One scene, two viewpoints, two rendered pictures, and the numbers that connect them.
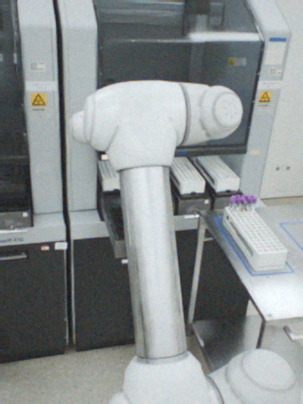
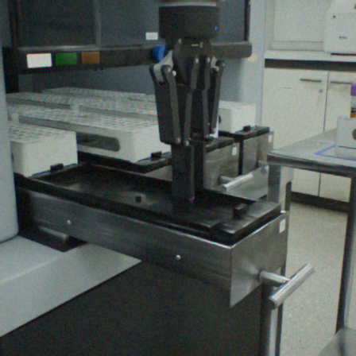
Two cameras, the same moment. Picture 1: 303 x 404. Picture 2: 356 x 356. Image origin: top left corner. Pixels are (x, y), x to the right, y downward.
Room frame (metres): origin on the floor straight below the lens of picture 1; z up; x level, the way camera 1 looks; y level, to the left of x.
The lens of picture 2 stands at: (0.97, 0.43, 1.01)
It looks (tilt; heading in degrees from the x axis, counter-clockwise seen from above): 16 degrees down; 323
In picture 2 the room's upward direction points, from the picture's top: straight up
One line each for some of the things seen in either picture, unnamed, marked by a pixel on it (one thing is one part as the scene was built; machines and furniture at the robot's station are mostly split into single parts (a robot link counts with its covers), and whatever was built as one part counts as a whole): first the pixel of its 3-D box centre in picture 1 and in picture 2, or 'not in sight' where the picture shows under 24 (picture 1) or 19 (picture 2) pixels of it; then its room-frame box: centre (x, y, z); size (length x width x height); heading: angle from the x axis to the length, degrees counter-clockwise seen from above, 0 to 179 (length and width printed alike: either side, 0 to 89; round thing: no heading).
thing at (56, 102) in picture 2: not in sight; (46, 110); (2.13, -0.03, 0.83); 0.30 x 0.10 x 0.06; 16
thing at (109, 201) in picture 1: (116, 201); (70, 195); (1.63, 0.14, 0.78); 0.73 x 0.14 x 0.09; 16
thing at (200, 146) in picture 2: not in sight; (195, 166); (1.47, 0.03, 0.84); 0.03 x 0.01 x 0.07; 16
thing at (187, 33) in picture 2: not in sight; (189, 44); (1.47, 0.05, 1.00); 0.08 x 0.07 x 0.09; 106
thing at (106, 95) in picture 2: not in sight; (92, 103); (2.17, -0.18, 0.83); 0.30 x 0.10 x 0.06; 16
